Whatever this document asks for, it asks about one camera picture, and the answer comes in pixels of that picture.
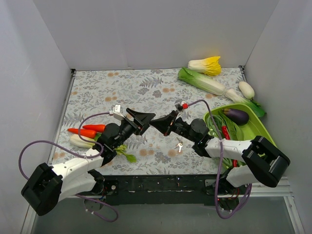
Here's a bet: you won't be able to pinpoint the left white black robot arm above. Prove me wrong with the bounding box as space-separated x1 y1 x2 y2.
21 108 155 216

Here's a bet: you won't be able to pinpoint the white green vegetable stalk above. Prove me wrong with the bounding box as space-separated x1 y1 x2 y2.
69 134 95 149

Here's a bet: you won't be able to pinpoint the purple cable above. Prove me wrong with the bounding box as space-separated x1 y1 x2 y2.
187 99 253 219
18 111 119 222

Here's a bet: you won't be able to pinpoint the silver key bunch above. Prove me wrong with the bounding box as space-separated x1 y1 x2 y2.
175 137 183 153

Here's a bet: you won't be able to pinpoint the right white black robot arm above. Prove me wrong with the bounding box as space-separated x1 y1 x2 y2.
150 111 290 194

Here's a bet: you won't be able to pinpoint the yellow white napa cabbage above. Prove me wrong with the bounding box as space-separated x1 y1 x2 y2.
188 56 221 76

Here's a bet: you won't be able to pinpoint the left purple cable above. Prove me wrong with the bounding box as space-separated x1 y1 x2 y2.
18 111 119 222

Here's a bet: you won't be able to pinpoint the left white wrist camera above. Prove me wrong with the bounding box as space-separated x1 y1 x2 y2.
109 104 131 121

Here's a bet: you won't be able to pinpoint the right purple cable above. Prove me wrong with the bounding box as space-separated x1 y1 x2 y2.
187 99 253 219

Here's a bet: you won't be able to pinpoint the green celery stalks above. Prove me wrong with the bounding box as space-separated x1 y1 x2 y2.
115 144 137 163

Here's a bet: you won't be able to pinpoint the green plastic basket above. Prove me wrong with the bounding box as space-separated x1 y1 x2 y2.
203 103 276 145

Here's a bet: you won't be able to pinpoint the floral table mat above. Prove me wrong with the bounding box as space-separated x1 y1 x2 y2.
49 69 231 176

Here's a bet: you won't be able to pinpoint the black aluminium base frame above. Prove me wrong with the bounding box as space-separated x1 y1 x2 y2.
31 170 295 208

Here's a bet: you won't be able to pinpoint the green white napa cabbage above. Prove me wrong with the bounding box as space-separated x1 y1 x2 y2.
178 67 226 96

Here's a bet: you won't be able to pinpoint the purple eggplant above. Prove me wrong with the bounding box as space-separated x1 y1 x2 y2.
222 108 249 126

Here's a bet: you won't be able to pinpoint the green long beans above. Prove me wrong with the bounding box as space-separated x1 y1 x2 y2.
206 115 240 169

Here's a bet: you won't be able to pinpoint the red chili pepper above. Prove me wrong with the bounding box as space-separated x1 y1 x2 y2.
222 125 237 167

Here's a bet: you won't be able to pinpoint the orange carrot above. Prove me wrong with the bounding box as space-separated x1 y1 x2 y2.
67 128 97 138
83 124 106 133

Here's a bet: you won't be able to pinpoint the white radish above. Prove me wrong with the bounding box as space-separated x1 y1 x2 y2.
238 81 255 100

